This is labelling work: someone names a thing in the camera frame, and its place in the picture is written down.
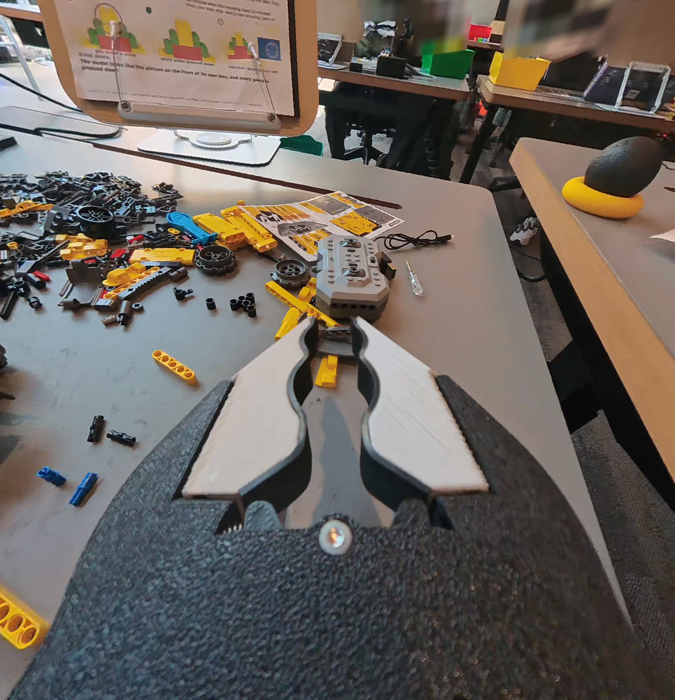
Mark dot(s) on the wooden instruction board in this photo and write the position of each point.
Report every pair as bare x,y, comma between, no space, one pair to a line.
307,65

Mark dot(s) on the grey battery box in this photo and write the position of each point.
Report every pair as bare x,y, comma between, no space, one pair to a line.
351,279

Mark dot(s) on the far work table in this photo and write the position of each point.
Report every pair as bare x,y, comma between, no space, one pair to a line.
403,82

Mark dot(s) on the dark grey sprocket wheel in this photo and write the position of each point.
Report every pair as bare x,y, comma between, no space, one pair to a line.
216,258
291,272

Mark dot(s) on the black angled connector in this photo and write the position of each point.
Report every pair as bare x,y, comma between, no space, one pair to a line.
181,292

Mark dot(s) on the long blue pin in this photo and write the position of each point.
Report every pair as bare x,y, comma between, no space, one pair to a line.
84,488

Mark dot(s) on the pile of mixed coloured pieces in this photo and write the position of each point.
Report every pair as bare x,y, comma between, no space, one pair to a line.
31,262

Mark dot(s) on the grey gear rack beam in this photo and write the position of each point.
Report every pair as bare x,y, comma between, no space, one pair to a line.
140,284

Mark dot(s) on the neighbouring desk with wooden edge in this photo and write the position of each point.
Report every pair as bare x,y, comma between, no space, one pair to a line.
616,301

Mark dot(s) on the red plastic bin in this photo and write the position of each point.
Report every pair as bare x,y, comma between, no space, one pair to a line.
479,31

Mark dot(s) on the green plastic bin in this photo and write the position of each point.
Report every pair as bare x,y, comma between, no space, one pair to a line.
452,63

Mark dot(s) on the blue boxes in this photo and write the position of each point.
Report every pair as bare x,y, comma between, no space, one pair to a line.
627,85

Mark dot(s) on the grey pin connector piece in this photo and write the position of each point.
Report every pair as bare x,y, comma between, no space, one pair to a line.
121,314

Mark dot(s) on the blue brick separator tool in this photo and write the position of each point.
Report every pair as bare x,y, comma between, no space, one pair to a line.
190,227

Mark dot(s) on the white paper bag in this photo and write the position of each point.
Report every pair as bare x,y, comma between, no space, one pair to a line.
671,239

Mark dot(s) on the grey desk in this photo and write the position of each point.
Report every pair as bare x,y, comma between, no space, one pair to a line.
468,355

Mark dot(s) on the grey curved panel piece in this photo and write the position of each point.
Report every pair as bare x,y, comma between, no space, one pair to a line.
83,281

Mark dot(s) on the white sneaker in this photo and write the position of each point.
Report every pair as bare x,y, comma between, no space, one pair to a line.
526,229

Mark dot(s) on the black ball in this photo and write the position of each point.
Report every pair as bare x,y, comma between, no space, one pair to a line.
622,167

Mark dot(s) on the black wheel rim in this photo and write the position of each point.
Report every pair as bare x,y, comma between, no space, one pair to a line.
94,216

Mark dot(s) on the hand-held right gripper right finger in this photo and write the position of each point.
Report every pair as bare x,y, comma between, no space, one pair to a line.
419,437

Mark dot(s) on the green flat object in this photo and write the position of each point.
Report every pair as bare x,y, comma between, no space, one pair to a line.
302,145

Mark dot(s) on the yellow stacked beam frame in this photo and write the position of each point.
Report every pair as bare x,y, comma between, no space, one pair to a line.
233,229

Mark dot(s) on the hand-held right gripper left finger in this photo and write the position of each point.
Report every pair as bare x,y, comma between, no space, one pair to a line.
250,437

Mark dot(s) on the yellow rectangular panel piece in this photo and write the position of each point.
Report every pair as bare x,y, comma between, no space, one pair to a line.
162,256

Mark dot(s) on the yellow sticker sheet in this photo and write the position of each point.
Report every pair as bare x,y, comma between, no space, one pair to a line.
326,219

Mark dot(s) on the black connector cluster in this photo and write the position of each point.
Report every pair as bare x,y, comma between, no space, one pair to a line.
243,305

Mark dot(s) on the yellow beam assembly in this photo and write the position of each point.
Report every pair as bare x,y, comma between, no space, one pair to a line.
294,311

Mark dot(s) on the long yellow holed beam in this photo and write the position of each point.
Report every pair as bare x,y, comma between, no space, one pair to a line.
12,618

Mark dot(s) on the yellow round disc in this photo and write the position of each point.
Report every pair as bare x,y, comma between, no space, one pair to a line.
602,205

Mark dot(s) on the short yellow holed beam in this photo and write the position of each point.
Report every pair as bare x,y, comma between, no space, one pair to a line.
174,367

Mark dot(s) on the black pin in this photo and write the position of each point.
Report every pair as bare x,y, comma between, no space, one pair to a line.
96,429
121,437

